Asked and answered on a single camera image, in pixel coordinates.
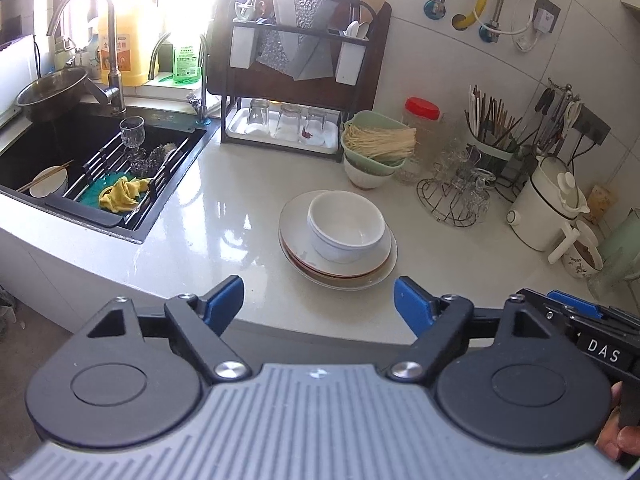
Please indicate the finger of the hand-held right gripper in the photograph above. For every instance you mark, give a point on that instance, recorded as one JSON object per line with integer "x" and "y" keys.
{"x": 575, "y": 305}
{"x": 547, "y": 312}

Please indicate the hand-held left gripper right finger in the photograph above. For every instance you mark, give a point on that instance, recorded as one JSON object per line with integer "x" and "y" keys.
{"x": 414, "y": 307}

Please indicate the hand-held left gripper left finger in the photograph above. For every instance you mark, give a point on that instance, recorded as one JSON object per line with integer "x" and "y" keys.
{"x": 222, "y": 305}

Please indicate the white plate pink flower print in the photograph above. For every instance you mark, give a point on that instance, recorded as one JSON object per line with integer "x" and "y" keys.
{"x": 385, "y": 272}

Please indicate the pale blue bowl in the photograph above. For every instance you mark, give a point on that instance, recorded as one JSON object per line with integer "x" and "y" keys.
{"x": 345, "y": 256}

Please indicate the white plate grey leaf print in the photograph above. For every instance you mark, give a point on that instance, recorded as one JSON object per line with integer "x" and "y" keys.
{"x": 305, "y": 266}
{"x": 295, "y": 225}

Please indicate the plain white bowl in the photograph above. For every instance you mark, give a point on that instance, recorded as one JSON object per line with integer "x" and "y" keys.
{"x": 345, "y": 220}

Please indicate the person's right hand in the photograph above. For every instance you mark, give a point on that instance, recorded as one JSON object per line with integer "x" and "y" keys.
{"x": 630, "y": 447}

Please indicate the patterned white mug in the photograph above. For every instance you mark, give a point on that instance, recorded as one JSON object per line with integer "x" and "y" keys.
{"x": 582, "y": 260}

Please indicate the pale green plastic container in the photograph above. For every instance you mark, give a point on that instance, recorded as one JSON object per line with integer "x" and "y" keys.
{"x": 620, "y": 260}

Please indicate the white electric pot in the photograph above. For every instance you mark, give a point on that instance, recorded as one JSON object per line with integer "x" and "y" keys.
{"x": 542, "y": 210}

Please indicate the yellow sponge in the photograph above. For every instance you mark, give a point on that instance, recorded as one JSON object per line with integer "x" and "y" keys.
{"x": 601, "y": 202}

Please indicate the clear glass cup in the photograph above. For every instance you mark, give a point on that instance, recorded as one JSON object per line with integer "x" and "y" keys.
{"x": 452, "y": 160}
{"x": 481, "y": 195}

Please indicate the white bowl red foot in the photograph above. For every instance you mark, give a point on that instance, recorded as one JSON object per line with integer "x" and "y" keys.
{"x": 365, "y": 177}

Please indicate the yellow cloth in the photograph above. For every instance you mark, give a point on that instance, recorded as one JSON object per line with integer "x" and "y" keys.
{"x": 120, "y": 195}

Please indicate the dry noodles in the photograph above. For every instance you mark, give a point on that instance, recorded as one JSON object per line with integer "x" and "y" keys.
{"x": 380, "y": 142}

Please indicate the green mat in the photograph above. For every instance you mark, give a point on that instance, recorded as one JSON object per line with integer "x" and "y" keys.
{"x": 91, "y": 196}

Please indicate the white plastic tray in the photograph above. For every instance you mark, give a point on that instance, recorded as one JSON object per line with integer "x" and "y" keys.
{"x": 237, "y": 132}

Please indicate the black sink drain rack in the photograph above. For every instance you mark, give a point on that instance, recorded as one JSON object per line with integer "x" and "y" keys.
{"x": 102, "y": 160}

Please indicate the kitchen scissors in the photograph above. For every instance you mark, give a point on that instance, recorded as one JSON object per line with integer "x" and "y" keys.
{"x": 572, "y": 115}

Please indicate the green strainer basket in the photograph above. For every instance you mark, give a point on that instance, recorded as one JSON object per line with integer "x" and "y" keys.
{"x": 372, "y": 119}

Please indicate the clear drinking glass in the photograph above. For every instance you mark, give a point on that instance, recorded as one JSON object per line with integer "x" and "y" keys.
{"x": 287, "y": 122}
{"x": 257, "y": 115}
{"x": 315, "y": 125}

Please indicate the patterned wine glass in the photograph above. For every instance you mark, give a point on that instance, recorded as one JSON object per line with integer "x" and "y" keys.
{"x": 131, "y": 130}

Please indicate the clear jar red lid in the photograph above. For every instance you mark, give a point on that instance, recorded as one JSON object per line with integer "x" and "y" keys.
{"x": 422, "y": 107}

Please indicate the bundle of chopsticks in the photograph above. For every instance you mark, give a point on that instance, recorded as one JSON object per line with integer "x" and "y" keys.
{"x": 492, "y": 117}

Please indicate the small white bowl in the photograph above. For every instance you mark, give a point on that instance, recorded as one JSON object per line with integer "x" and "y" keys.
{"x": 47, "y": 186}

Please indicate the wooden chopsticks pair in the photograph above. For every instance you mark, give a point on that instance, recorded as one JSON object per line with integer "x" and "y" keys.
{"x": 50, "y": 172}

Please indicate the small chrome faucet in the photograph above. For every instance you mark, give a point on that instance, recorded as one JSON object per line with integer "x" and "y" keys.
{"x": 202, "y": 75}

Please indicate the green detergent bottle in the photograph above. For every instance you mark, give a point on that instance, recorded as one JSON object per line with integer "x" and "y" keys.
{"x": 186, "y": 65}

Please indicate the black kitchen sink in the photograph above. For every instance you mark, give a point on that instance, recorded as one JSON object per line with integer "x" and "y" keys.
{"x": 30, "y": 155}

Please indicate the white utensil cup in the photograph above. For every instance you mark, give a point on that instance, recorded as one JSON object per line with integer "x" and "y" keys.
{"x": 242, "y": 47}
{"x": 347, "y": 65}

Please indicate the grey kitchen knife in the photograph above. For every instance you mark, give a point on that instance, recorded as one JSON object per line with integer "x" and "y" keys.
{"x": 312, "y": 60}

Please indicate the patterned steel cleaver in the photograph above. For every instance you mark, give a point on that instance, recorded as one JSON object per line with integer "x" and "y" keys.
{"x": 275, "y": 45}

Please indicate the yellow oil jug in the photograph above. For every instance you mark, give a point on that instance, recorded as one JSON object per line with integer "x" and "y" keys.
{"x": 130, "y": 50}

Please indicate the steel pot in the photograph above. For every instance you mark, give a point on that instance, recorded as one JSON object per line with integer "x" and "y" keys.
{"x": 50, "y": 92}

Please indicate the tall chrome faucet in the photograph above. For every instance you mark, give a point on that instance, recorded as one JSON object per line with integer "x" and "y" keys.
{"x": 112, "y": 50}

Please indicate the black metal kitchen rack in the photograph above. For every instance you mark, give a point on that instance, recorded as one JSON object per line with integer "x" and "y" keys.
{"x": 250, "y": 22}

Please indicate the white ceramic spoon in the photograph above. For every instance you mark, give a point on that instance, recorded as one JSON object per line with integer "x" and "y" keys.
{"x": 354, "y": 30}

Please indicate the small white utensils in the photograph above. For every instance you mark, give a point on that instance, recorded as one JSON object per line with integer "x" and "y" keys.
{"x": 247, "y": 10}

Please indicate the white board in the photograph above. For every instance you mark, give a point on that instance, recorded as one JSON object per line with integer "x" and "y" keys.
{"x": 17, "y": 75}

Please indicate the wall hook rail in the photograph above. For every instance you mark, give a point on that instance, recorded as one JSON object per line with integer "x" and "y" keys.
{"x": 595, "y": 122}

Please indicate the wall socket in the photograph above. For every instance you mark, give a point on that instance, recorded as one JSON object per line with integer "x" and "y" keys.
{"x": 546, "y": 15}

